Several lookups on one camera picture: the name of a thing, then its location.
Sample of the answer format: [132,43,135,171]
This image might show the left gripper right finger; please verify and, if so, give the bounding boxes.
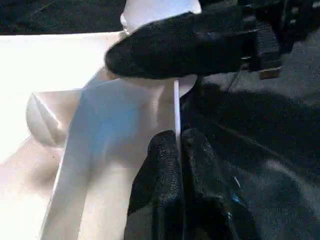
[179,126,261,240]

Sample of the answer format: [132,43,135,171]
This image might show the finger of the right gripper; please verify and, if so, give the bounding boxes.
[103,11,259,81]

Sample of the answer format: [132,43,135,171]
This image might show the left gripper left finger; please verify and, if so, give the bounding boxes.
[123,129,186,240]

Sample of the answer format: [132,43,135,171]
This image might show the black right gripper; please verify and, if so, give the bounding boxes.
[243,0,320,81]

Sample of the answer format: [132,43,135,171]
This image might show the white plastic table leg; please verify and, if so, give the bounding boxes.
[119,0,203,36]

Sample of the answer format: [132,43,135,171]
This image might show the white plastic table top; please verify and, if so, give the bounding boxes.
[0,31,199,240]

